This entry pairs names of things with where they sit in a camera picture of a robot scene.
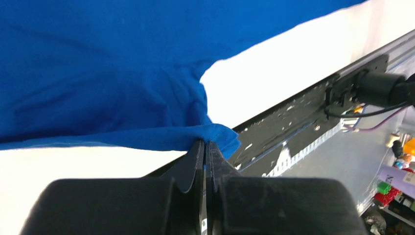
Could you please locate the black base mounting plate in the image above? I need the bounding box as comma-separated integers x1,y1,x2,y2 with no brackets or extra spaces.
142,53,390,177

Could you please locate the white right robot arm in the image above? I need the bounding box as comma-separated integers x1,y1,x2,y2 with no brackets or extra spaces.
356,72,415,108

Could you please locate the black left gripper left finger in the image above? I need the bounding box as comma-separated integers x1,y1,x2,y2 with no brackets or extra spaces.
22,141,205,235

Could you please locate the colourful clutter on shelf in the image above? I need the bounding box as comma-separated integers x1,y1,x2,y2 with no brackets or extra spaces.
361,133,415,235

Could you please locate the white slotted cable duct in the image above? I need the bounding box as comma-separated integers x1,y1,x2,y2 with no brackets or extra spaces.
261,122,343,177

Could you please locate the blue panda print t-shirt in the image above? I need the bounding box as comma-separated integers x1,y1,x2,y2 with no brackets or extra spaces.
0,0,358,158

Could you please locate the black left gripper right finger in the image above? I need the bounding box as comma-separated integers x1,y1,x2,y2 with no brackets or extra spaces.
206,141,367,235

